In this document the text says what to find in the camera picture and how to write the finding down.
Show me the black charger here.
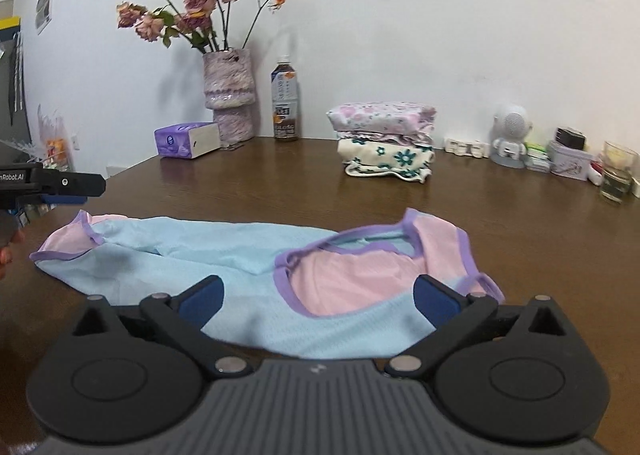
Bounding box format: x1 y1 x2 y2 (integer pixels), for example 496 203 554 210
555 126 587 152

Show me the grey tin box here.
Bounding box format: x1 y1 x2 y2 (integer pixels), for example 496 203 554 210
547 140 596 182

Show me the white power strip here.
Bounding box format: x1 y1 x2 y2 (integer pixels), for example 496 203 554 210
444 136 491 159

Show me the white robot speaker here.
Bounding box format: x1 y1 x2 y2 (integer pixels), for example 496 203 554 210
490 104 533 170

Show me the folded pink floral garment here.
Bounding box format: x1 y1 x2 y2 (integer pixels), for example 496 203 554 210
326 102 437 146

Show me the glass cup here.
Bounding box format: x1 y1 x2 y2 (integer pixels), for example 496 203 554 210
600 140 640 204

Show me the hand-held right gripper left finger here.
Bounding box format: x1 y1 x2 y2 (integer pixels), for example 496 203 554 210
71 276 252 381

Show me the clear plastic bag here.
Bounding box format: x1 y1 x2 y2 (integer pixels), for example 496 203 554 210
37 105 71 170

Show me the person's left hand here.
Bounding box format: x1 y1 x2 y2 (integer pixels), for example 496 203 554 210
0 229 26 281

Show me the pink knitted vase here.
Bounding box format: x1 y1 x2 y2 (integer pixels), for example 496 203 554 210
202 49 258 146

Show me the pink and blue tank top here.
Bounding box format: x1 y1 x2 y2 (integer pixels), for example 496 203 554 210
29 207 506 361

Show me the purple tissue box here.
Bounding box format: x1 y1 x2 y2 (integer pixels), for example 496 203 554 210
154 122 222 160

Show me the tea bottle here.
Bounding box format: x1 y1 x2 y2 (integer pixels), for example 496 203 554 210
271 55 302 142

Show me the folded cream floral garment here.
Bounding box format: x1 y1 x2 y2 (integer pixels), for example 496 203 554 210
337 139 435 184

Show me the wall picture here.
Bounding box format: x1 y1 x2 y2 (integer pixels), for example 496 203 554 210
35 0 55 30

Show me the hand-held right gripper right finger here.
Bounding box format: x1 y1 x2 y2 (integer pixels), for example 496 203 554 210
386 274 577 381

